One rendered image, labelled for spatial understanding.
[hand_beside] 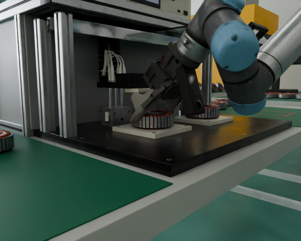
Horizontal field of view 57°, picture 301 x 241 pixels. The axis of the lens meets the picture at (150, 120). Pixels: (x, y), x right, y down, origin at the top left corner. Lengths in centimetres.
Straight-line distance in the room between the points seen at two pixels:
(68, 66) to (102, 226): 44
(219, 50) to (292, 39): 22
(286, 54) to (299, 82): 540
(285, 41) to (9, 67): 73
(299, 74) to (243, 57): 555
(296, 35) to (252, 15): 378
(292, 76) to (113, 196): 580
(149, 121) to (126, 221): 38
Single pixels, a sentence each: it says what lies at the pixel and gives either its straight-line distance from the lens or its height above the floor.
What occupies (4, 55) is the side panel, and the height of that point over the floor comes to 97.
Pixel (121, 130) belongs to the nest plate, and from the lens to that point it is 71.
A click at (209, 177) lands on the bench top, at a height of 74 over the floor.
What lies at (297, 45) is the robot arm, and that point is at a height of 97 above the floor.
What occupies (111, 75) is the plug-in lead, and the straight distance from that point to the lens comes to 80.
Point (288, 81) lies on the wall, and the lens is 610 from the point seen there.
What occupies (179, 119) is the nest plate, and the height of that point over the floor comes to 78.
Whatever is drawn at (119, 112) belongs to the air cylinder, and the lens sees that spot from 81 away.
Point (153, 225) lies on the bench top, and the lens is 39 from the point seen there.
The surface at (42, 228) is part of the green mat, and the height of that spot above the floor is 75.
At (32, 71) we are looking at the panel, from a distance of 81.
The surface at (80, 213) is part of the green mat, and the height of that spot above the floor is 75.
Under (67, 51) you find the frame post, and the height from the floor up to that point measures 97.
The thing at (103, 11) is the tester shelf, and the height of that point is 107.
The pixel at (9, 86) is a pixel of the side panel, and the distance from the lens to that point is 94.
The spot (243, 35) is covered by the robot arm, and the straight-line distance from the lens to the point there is 49.
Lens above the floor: 91
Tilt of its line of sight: 8 degrees down
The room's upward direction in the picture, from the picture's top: straight up
